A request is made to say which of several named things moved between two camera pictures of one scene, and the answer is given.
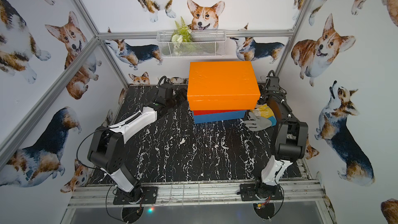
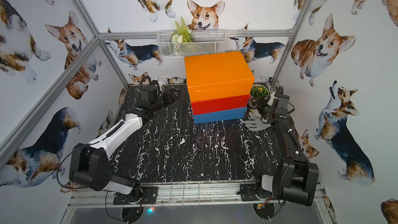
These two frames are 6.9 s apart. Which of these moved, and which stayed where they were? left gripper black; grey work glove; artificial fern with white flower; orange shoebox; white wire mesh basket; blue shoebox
Moved: left gripper black; orange shoebox
Stayed: white wire mesh basket; artificial fern with white flower; blue shoebox; grey work glove
